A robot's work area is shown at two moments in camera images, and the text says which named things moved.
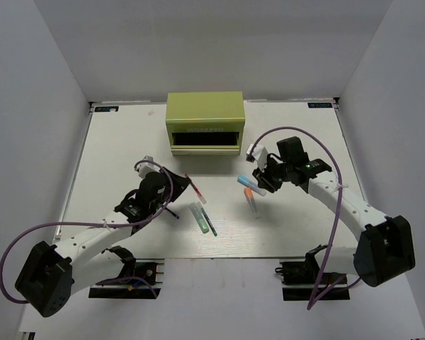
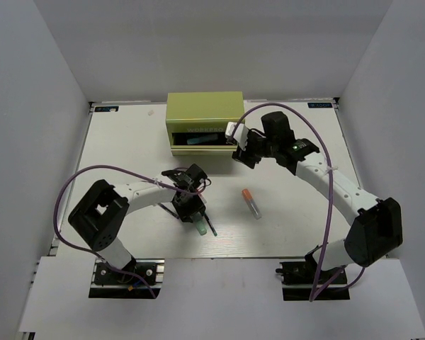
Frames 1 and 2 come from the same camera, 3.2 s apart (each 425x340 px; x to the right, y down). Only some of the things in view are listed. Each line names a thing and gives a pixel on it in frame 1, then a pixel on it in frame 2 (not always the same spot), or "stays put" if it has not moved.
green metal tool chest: (205, 123) stays put
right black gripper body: (278, 171) → (258, 146)
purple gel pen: (174, 214) stays put
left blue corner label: (106, 109) stays put
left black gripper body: (158, 203) → (191, 205)
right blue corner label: (321, 105) stays put
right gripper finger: (269, 185) → (250, 161)
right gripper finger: (261, 177) → (239, 155)
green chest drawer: (205, 143) stays put
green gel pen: (207, 218) stays put
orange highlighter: (250, 195) stays put
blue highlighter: (251, 185) → (202, 139)
